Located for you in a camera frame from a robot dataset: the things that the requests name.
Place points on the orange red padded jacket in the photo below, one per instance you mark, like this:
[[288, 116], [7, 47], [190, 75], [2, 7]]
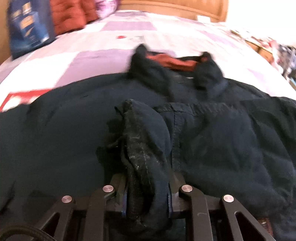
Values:
[[72, 15]]

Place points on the white box on bed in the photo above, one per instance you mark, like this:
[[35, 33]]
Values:
[[203, 19]]

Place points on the wooden nightstand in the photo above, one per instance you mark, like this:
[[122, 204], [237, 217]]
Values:
[[263, 48]]

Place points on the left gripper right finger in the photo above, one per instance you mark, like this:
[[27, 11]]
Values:
[[211, 218]]

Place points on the pile of colourful clothes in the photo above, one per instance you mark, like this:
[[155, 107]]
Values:
[[283, 59]]

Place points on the blue shopping bag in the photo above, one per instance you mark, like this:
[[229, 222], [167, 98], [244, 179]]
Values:
[[30, 26]]

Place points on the red white checkered blanket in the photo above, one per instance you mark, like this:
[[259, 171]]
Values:
[[14, 99]]

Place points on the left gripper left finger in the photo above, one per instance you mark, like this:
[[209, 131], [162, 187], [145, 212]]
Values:
[[84, 218]]

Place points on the purple patterned pillow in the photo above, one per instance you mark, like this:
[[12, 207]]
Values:
[[105, 8]]

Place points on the dark navy padded jacket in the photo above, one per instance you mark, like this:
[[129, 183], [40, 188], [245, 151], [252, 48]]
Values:
[[223, 136]]

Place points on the wooden bed headboard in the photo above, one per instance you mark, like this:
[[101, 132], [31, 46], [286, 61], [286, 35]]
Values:
[[216, 10]]

